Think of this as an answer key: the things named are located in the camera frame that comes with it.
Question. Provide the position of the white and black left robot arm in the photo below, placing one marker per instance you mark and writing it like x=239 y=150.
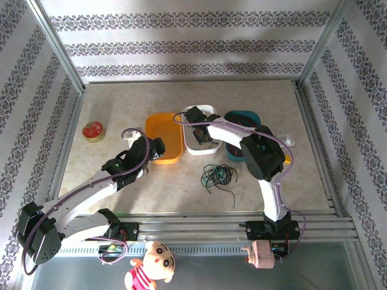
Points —
x=78 y=196

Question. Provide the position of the round jar with red lid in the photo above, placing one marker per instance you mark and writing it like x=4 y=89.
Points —
x=94 y=131

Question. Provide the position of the aluminium frame post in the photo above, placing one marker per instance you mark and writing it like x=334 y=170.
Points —
x=57 y=48
x=323 y=45

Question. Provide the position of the clear plastic blister package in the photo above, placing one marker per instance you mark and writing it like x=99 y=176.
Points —
x=288 y=139

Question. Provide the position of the small circuit board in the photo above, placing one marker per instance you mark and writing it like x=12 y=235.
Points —
x=111 y=249
x=279 y=250

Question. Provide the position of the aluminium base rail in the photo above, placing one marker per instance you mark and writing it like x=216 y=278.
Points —
x=193 y=228

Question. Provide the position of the white plastic tray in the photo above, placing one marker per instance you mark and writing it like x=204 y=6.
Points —
x=189 y=142

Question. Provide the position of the yellow flat block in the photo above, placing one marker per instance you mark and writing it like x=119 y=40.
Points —
x=288 y=159

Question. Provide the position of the pink plastic toy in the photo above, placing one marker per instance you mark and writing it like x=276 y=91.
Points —
x=261 y=253

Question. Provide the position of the orange plastic tray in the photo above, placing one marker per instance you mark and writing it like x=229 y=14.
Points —
x=164 y=136

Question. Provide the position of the plush cartoon boy doll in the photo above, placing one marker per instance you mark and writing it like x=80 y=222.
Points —
x=157 y=262

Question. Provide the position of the teal plastic tray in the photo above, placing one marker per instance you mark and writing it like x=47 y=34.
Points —
x=232 y=133

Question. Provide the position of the aluminium side rail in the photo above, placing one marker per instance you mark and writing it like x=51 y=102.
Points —
x=66 y=148
x=317 y=145

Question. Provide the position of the perforated metal strip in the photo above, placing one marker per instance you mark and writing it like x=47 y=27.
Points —
x=205 y=250

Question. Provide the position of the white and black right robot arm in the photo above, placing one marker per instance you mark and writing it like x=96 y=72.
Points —
x=272 y=196

